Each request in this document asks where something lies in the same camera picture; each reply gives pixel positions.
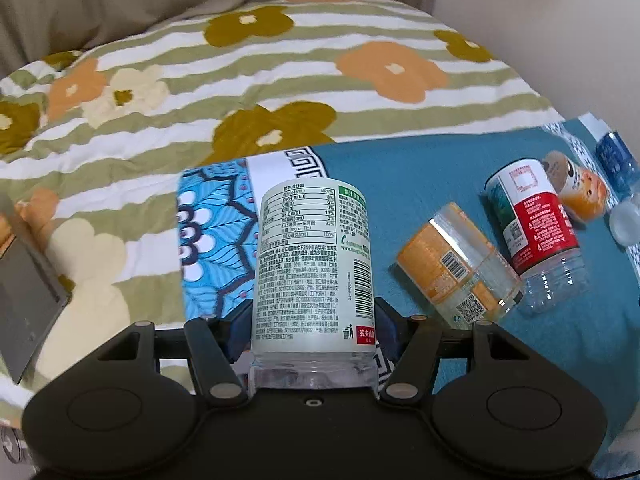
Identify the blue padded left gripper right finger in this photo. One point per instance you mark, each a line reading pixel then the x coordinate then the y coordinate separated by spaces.
pixel 389 326

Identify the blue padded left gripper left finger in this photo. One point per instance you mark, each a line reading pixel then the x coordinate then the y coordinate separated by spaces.
pixel 238 330

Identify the green label clear plastic cup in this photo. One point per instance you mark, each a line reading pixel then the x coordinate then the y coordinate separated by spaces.
pixel 313 323

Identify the orange label clear cup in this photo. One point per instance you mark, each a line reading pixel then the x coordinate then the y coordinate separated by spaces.
pixel 459 271

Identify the red label clear cup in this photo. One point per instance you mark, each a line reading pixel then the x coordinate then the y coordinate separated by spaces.
pixel 539 235

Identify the orange cartoon label cup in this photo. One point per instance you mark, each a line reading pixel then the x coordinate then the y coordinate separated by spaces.
pixel 582 193

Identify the clear white blue cup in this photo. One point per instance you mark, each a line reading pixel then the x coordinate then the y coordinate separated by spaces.
pixel 624 221

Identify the dark blue label cup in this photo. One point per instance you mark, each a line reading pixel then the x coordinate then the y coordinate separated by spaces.
pixel 619 165

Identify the teal patterned mat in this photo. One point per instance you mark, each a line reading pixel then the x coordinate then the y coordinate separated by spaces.
pixel 593 336

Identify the grey laptop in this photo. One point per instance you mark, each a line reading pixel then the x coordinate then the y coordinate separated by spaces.
pixel 32 296

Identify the floral striped quilt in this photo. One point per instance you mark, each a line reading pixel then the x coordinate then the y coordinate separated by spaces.
pixel 94 142

